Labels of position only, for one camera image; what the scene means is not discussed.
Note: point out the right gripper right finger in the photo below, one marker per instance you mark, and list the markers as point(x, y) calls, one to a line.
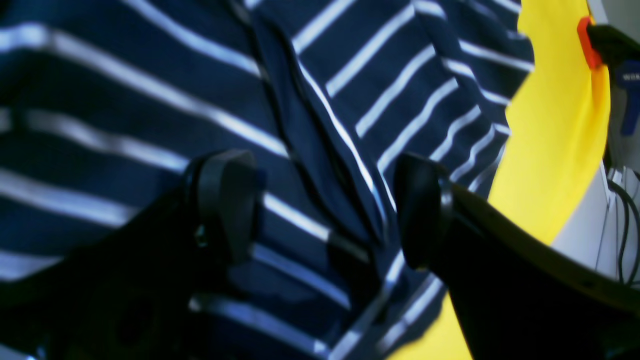
point(515, 298)

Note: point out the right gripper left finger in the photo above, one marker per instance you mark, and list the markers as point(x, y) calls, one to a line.
point(127, 297)

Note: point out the blue red table clamp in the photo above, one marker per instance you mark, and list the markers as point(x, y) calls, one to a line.
point(604, 45)

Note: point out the navy white striped T-shirt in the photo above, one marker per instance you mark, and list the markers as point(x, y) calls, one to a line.
point(105, 103)

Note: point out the yellow table cloth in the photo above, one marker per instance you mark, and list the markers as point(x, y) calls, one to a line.
point(531, 129)

